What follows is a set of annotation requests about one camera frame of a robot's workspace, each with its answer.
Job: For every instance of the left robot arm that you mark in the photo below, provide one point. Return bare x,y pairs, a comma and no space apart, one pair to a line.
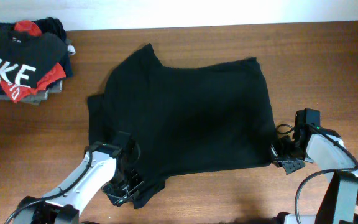
106,167

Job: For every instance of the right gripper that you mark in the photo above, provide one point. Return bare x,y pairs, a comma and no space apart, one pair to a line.
288,167

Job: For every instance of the red folded t-shirt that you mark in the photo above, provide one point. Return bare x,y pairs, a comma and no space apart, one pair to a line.
18,92

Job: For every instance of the black Sydrogen t-shirt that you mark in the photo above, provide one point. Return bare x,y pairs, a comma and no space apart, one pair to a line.
185,120

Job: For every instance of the navy folded t-shirt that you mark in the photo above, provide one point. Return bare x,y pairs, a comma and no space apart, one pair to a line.
53,26

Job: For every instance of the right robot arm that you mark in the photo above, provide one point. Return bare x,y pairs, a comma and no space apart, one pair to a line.
308,141

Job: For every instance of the grey folded t-shirt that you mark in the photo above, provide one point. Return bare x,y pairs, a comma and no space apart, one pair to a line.
43,95

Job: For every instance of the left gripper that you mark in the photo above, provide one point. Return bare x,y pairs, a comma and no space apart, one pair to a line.
120,197

